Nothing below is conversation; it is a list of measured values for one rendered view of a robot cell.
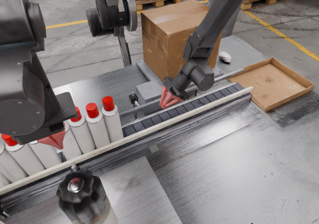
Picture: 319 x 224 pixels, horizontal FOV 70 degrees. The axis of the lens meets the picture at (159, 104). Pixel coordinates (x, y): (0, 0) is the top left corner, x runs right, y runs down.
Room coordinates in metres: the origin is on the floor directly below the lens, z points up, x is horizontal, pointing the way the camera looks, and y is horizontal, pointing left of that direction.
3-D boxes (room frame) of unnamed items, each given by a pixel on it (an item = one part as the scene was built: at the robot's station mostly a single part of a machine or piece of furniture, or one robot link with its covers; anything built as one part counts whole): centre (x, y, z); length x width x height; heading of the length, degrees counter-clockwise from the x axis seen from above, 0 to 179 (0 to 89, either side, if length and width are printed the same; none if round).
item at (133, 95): (0.61, 0.09, 0.91); 0.07 x 0.03 x 0.16; 28
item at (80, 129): (0.45, 0.25, 0.98); 0.05 x 0.05 x 0.20
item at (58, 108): (0.26, 0.20, 1.31); 0.10 x 0.07 x 0.07; 117
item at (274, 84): (0.85, -0.54, 0.85); 0.30 x 0.26 x 0.04; 118
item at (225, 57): (1.07, -0.36, 0.85); 0.08 x 0.07 x 0.04; 1
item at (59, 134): (0.25, 0.20, 1.23); 0.07 x 0.07 x 0.09; 27
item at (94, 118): (0.46, 0.20, 0.98); 0.05 x 0.05 x 0.20
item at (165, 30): (1.00, -0.10, 0.99); 0.30 x 0.24 x 0.27; 120
